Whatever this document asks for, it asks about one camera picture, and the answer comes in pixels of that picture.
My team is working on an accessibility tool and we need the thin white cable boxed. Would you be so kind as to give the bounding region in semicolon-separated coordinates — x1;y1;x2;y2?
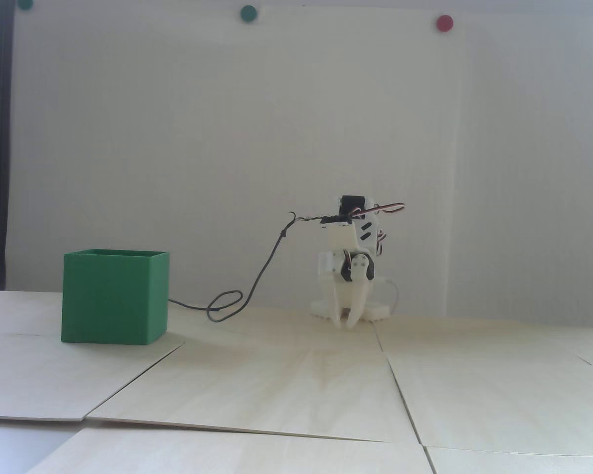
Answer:
376;277;399;316

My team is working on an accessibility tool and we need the white backdrop sheet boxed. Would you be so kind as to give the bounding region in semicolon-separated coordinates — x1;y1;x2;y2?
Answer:
10;0;464;316

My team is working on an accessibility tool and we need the red white servo wire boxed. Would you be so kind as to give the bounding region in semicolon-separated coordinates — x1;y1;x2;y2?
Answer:
355;201;406;218

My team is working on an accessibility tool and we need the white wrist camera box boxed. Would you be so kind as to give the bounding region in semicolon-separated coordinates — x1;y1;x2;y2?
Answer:
326;224;358;251

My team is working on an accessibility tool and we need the black camera cable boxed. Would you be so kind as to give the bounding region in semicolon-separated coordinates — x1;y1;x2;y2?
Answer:
169;211;354;324

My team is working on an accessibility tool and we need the green box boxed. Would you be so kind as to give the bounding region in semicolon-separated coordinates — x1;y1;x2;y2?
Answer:
61;249;171;345

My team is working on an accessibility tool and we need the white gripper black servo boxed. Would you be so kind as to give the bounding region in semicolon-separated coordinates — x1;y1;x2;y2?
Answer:
317;249;379;331

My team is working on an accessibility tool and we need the dark window frame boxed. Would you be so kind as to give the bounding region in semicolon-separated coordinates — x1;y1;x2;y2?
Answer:
0;0;14;292

